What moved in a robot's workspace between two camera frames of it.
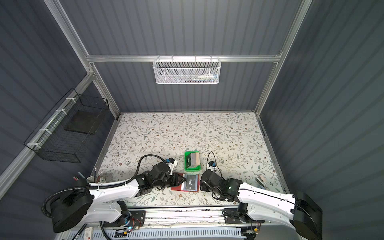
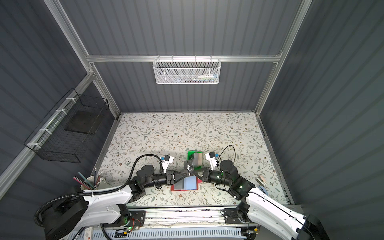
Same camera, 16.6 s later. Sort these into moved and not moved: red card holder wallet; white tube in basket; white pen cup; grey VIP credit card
Moved: grey VIP credit card
Not moved: red card holder wallet; white tube in basket; white pen cup
